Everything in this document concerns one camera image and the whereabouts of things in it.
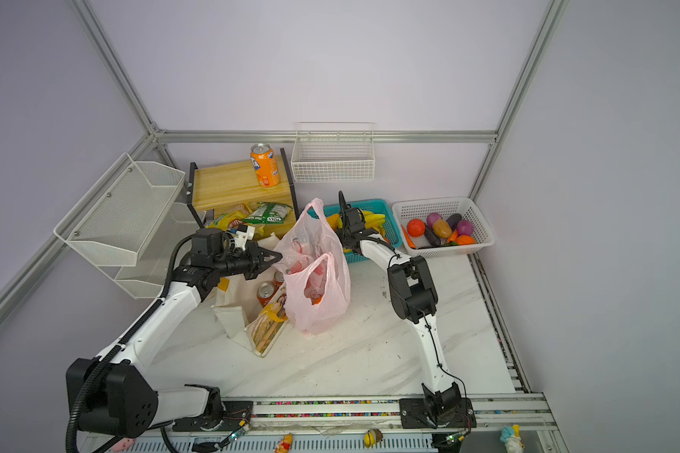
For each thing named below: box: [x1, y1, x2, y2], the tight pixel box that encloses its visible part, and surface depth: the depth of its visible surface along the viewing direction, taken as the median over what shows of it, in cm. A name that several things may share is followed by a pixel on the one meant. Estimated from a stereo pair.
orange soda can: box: [249, 143, 281, 188], surface depth 77 cm
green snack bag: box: [242, 201, 293, 224], surface depth 90 cm
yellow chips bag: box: [205, 211, 249, 232], surface depth 90 cm
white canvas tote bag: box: [211, 232, 289, 358], surface depth 86 cm
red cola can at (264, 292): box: [256, 281, 279, 309], surface depth 88 cm
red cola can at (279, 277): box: [273, 269, 285, 287], surface depth 91 cm
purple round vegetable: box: [456, 218, 476, 236], surface depth 110 cm
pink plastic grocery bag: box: [272, 198, 352, 336], surface depth 69 cm
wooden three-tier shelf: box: [187, 148, 300, 236], surface depth 83 cm
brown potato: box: [432, 218, 453, 239], surface depth 110 cm
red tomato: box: [407, 218, 426, 238], surface depth 113 cm
